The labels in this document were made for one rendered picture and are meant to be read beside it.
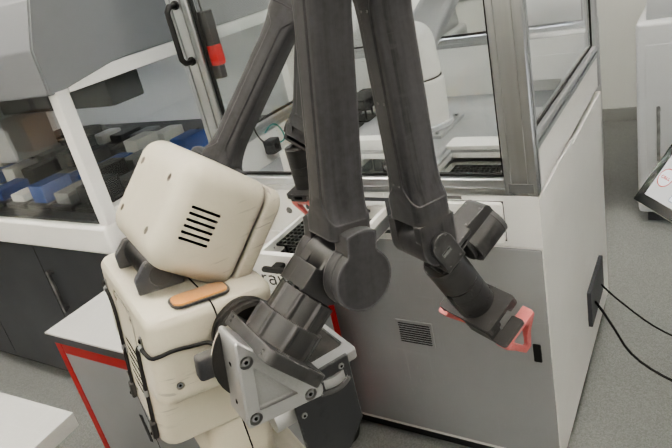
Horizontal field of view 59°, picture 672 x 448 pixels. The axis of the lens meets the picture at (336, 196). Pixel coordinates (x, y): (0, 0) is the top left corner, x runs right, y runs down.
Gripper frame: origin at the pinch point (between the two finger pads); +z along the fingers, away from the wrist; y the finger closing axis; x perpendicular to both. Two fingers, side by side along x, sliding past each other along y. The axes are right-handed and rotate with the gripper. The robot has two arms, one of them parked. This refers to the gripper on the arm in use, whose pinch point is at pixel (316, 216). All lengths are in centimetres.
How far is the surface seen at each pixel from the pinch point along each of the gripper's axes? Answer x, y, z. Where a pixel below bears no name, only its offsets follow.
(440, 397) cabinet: -14, 17, 77
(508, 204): -42.4, 21.2, 7.3
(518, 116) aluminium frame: -47, 23, -15
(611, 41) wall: -29, 344, 62
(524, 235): -46, 21, 16
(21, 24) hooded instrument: 89, 6, -59
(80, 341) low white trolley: 61, -38, 20
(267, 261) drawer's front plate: 10.0, -11.6, 6.7
